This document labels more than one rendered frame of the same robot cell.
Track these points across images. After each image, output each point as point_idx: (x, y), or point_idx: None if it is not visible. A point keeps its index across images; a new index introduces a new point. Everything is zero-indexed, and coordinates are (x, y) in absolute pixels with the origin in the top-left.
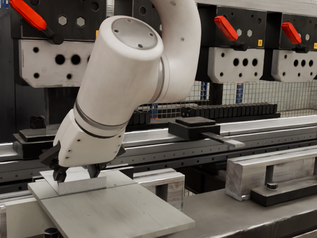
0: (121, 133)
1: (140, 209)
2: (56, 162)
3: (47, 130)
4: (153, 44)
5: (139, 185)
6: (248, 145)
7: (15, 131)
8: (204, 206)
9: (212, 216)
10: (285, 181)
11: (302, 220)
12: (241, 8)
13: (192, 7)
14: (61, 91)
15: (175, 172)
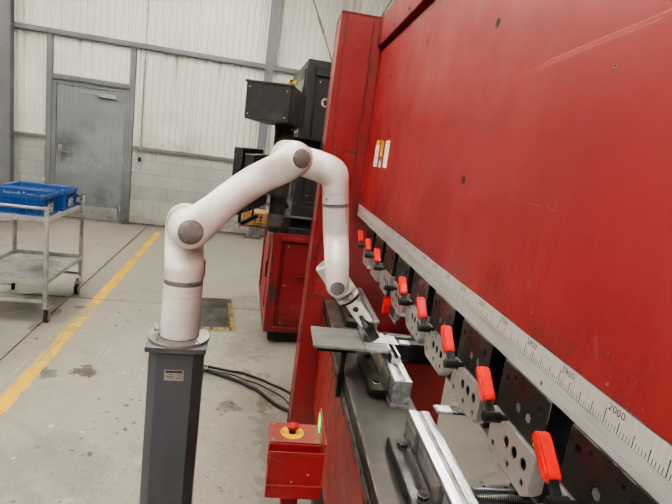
0: (348, 309)
1: (333, 340)
2: None
3: (389, 313)
4: (320, 266)
5: (361, 348)
6: None
7: None
8: (400, 421)
9: (381, 416)
10: (421, 469)
11: (365, 463)
12: (420, 277)
13: (324, 256)
14: None
15: (403, 381)
